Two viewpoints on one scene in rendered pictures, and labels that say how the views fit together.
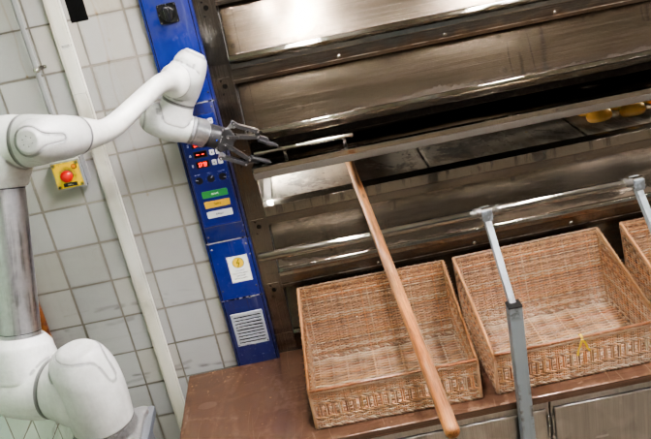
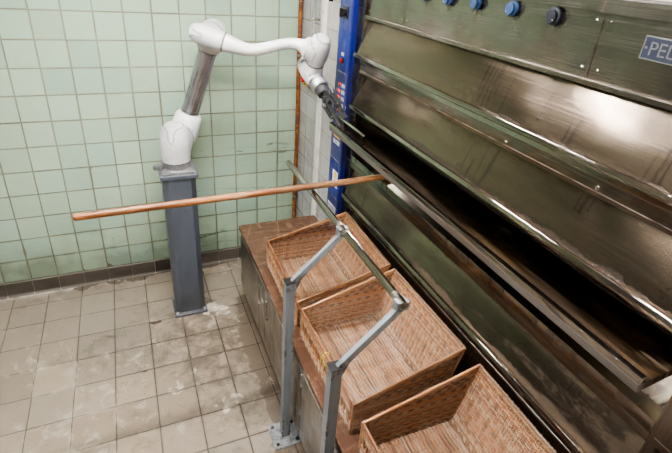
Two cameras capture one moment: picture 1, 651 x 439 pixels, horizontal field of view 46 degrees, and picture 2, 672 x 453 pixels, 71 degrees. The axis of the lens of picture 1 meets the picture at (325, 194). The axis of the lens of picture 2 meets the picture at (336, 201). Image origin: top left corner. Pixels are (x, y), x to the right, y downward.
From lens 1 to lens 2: 2.42 m
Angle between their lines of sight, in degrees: 59
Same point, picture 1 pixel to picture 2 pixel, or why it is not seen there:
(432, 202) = (406, 225)
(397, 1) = (425, 64)
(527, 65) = (470, 172)
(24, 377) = not seen: hidden behind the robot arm
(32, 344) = (181, 115)
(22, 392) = not seen: hidden behind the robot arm
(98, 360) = (169, 131)
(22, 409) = not seen: hidden behind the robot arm
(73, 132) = (207, 36)
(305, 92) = (379, 99)
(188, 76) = (305, 47)
